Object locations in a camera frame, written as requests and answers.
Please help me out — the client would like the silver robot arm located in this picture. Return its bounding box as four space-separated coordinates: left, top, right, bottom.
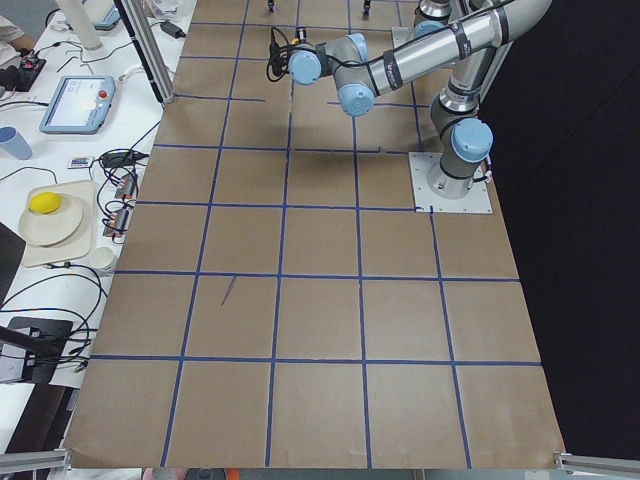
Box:
412 0 465 38
267 1 551 200

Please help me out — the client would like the white paper cup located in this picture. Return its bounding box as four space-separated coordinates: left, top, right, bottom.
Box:
88 247 118 276

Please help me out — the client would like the black power adapter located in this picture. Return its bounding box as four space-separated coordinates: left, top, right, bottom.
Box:
159 20 186 39

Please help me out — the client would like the blue teach pendant tablet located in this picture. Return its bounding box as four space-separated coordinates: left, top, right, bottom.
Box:
39 75 116 135

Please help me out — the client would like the cream plate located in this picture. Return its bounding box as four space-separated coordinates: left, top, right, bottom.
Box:
18 195 83 246

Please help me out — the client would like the yellow lemon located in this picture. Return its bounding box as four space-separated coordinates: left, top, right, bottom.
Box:
28 191 62 215

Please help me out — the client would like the light blue plastic cup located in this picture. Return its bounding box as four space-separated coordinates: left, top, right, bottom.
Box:
0 126 33 160

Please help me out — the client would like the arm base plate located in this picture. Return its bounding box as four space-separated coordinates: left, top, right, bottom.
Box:
391 26 414 49
408 152 492 214

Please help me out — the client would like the aluminium frame post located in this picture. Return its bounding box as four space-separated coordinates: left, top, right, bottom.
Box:
114 0 175 105

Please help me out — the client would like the black camera stand base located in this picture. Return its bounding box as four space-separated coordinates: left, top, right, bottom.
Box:
1 316 73 384

